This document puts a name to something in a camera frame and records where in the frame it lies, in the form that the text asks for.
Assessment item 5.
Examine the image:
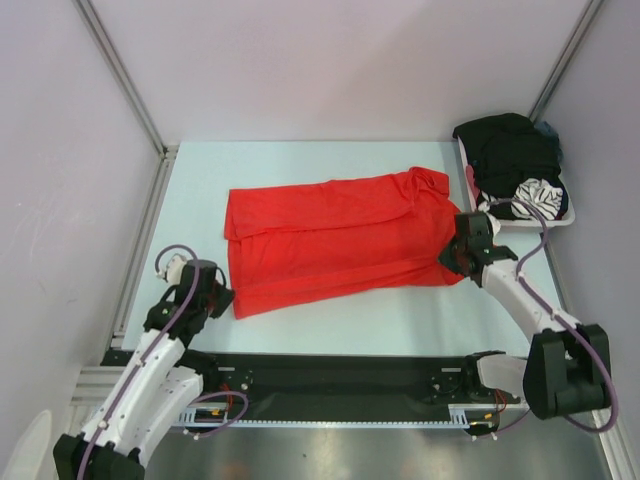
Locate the red tank top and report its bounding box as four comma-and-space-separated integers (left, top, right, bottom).
224, 167, 462, 319

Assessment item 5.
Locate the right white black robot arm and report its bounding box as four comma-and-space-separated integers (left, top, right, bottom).
439, 212, 619, 433

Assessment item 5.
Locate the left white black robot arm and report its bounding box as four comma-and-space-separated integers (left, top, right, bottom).
53, 255, 234, 479

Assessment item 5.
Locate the black tank top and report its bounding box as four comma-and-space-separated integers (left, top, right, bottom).
452, 113, 568, 220

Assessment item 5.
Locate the pink garment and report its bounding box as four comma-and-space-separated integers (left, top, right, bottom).
465, 165, 494, 204

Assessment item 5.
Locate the striped white black garment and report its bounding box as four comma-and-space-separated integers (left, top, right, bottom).
511, 178, 565, 221

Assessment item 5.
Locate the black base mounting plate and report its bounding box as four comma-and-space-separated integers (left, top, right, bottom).
99, 349, 586, 424

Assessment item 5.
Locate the white laundry basket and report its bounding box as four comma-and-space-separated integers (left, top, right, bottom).
457, 140, 576, 232

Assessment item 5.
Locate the blue denim garment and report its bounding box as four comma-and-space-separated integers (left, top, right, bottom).
534, 120, 564, 163

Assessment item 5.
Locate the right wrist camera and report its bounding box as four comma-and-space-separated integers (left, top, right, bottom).
487, 214, 501, 236

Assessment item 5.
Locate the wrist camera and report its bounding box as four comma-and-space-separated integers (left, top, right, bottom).
156, 254, 188, 285
487, 214, 501, 236

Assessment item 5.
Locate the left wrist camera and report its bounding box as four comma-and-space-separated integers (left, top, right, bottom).
156, 254, 188, 285

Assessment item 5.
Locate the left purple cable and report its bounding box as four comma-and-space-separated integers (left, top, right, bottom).
77, 243, 251, 480

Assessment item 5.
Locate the purple cable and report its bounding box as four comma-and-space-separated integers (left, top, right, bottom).
472, 199, 617, 441
77, 243, 251, 480

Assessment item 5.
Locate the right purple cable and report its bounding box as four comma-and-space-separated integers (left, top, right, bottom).
472, 199, 617, 441

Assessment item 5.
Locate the grey slotted cable duct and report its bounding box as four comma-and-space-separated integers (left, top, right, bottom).
173, 402, 499, 432

